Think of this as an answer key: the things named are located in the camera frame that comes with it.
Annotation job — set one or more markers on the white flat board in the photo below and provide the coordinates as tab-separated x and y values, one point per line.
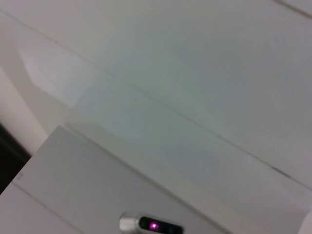
73	170

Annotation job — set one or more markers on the silver depth camera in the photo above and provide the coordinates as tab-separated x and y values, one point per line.
151	225

